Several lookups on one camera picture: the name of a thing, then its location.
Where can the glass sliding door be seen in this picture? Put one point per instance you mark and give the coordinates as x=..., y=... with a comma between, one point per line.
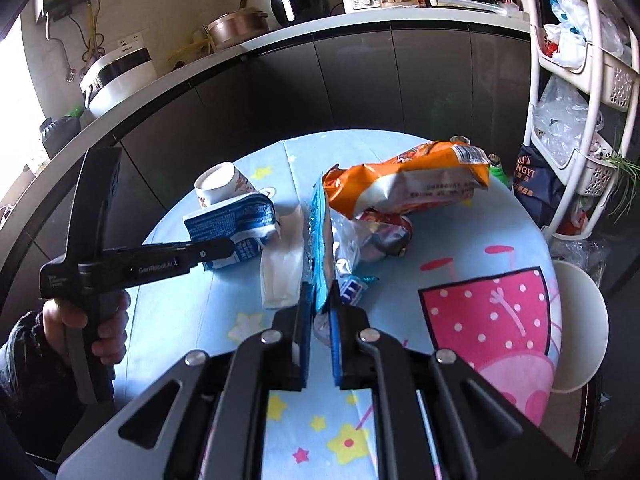
x=625, y=270

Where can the white wall socket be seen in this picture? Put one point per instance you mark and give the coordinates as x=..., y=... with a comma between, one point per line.
x=130, y=42

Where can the clear crumpled floor bag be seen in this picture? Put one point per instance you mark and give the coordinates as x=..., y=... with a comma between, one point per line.
x=580, y=260

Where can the orange snack bag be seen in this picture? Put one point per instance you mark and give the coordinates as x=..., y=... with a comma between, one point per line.
x=400, y=180

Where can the metal-top drink can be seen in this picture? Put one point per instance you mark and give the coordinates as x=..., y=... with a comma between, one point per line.
x=459, y=140

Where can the black ribbed pot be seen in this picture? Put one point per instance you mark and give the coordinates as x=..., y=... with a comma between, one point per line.
x=60, y=132

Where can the blue white carton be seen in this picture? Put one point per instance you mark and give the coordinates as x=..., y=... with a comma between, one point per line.
x=225, y=222

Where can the dark kitchen counter cabinet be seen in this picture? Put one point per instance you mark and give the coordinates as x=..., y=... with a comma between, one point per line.
x=350, y=80

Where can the blue snack packet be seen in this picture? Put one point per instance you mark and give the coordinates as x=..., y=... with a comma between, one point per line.
x=320, y=240

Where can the white trash bin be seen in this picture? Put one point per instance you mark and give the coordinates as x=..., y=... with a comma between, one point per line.
x=580, y=330

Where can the green leafy plant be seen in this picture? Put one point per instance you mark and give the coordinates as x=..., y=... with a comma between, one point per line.
x=622, y=170

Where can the metal cooking pot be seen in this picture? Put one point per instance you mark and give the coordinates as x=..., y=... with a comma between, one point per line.
x=235, y=30

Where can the person's left forearm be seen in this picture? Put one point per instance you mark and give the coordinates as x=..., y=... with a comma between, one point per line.
x=25, y=360

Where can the red white plastic bag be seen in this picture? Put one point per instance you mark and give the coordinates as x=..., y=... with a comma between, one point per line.
x=575, y=220

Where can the navy shopping bag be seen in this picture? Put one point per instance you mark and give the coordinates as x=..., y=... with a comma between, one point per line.
x=537, y=185

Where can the white paper cup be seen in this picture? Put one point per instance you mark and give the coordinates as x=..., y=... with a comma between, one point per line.
x=220, y=182

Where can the green bottle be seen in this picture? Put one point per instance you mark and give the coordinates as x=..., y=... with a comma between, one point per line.
x=496, y=167

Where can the crumpled white plastic bag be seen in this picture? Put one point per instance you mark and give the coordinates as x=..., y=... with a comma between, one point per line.
x=565, y=47

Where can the small blue candy wrapper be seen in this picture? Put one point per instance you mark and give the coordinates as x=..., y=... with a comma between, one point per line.
x=352, y=290

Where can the clear plastic bags bundle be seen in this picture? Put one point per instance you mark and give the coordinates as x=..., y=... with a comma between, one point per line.
x=562, y=120

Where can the long white wrap box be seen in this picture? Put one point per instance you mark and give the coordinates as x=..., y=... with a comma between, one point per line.
x=465, y=4

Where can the silver foil snack wrapper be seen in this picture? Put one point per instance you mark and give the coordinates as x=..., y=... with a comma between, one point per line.
x=385, y=235

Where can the light blue printed tablecloth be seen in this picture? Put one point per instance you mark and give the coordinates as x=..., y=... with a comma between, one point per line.
x=200, y=310

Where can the white blue plastic bag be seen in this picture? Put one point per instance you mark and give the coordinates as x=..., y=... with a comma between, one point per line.
x=567, y=12

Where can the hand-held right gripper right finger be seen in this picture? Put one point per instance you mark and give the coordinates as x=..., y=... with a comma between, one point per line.
x=336, y=350

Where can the white storage rack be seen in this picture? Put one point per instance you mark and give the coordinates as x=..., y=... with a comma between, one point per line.
x=617, y=85

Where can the person's left hand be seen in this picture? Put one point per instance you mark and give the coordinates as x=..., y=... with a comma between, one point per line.
x=112, y=330

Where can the white rice cooker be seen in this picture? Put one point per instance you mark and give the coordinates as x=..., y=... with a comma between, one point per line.
x=117, y=82

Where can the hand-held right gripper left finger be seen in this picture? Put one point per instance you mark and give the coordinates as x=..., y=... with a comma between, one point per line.
x=302, y=350

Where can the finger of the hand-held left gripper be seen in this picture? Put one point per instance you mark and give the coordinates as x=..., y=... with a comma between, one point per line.
x=212, y=254

